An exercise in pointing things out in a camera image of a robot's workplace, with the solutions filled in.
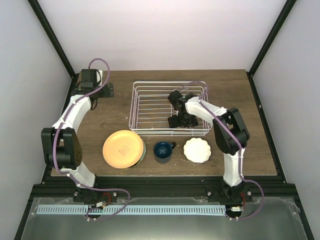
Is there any dark blue ceramic mug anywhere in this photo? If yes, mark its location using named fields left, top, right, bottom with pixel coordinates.
left=153, top=141, right=177, bottom=164

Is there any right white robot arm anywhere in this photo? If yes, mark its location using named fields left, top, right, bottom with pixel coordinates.
left=168, top=90, right=250, bottom=202

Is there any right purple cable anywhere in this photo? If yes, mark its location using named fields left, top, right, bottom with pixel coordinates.
left=176, top=80, right=265, bottom=221

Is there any orange round plate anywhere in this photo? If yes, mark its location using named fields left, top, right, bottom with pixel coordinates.
left=102, top=130, right=145, bottom=169

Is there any white scalloped bowl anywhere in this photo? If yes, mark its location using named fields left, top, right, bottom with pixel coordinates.
left=183, top=137, right=212, bottom=164

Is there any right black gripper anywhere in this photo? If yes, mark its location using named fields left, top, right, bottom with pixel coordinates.
left=167, top=113, right=198, bottom=131

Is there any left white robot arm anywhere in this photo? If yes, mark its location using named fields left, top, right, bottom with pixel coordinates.
left=41, top=69, right=114, bottom=202

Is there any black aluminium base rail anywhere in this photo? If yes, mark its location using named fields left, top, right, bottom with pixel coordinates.
left=30, top=176, right=298, bottom=198

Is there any light blue slotted strip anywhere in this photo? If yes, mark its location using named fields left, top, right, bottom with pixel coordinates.
left=36, top=204, right=226, bottom=216

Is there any light teal plate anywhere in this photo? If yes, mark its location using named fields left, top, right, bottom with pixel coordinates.
left=131, top=146, right=147, bottom=168

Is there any white wire dish rack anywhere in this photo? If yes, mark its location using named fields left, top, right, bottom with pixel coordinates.
left=128, top=81, right=212, bottom=137

